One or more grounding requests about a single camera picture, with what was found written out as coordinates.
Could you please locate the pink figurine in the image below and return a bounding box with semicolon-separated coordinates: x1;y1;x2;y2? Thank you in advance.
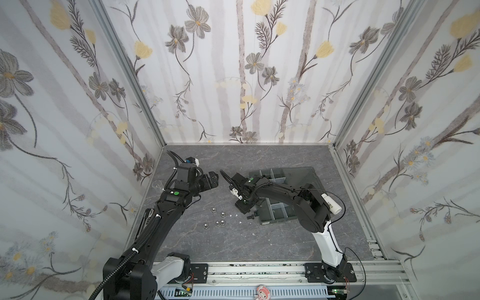
254;285;271;300

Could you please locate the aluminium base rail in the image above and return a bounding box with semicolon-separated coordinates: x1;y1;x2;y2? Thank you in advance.
149;260;419;300

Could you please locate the green plastic organizer box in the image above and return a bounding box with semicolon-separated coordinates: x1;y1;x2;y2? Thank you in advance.
247;166;331;226

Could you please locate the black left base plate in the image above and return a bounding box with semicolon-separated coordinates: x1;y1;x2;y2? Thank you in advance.
185;263;209;285

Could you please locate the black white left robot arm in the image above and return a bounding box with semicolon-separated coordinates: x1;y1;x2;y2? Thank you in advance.
90;151;219;300

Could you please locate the clear plastic cup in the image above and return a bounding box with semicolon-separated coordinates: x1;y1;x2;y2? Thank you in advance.
151;179;164;193

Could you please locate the white plastic bottle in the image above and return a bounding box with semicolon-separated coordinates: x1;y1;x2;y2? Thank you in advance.
321;193;342;215

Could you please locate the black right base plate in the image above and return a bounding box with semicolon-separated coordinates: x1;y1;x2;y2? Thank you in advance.
304;263;357;285

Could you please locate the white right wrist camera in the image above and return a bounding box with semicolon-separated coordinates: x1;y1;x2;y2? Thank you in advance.
231;187;243;200

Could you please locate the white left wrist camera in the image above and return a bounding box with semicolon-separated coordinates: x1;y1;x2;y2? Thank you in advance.
185;157;200;167

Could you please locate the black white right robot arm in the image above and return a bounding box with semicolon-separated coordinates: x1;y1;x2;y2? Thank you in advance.
220;170;357;285

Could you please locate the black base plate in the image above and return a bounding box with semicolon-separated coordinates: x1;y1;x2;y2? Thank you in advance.
304;263;357;285
185;263;209;285

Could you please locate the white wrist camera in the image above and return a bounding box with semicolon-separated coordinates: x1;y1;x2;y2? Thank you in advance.
185;157;200;167
231;187;243;200

